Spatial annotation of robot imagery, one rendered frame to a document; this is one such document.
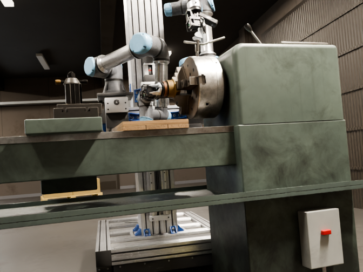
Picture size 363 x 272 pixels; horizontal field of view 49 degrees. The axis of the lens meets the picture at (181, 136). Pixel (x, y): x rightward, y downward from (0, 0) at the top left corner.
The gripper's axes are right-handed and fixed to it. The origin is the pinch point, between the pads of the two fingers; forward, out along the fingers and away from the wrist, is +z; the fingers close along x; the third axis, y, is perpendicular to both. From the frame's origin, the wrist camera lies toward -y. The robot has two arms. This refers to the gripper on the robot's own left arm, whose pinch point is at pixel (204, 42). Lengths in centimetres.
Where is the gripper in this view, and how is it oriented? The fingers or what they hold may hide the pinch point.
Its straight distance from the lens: 218.0
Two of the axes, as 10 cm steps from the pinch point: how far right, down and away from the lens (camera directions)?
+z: 1.4, 9.5, -2.9
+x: 2.7, -3.2, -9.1
